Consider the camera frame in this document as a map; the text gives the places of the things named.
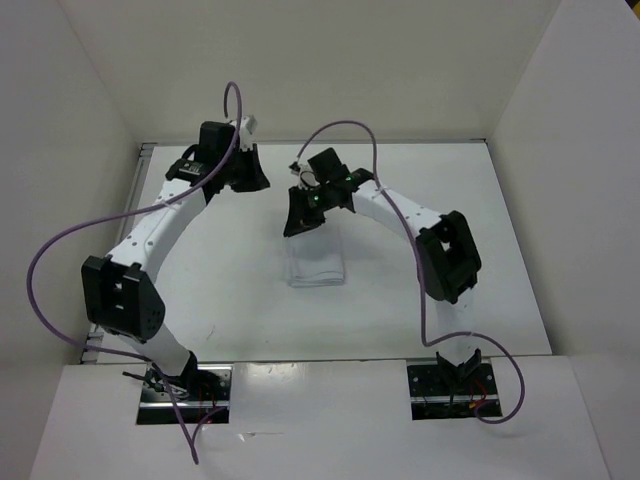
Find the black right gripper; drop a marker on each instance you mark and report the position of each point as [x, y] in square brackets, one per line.
[300, 218]

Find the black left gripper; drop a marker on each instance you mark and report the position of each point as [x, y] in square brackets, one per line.
[258, 179]

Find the white skirt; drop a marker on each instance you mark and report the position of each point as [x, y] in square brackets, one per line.
[315, 258]

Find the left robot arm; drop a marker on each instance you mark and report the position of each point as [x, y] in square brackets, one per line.
[119, 288]

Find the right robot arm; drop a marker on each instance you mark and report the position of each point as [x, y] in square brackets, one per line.
[446, 254]

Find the white front cover board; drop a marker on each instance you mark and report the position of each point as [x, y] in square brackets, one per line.
[336, 420]

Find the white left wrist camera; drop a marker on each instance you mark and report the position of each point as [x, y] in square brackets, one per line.
[247, 127]

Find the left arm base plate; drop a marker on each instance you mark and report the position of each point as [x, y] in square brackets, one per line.
[210, 407]

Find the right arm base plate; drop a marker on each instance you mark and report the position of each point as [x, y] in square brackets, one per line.
[432, 399]

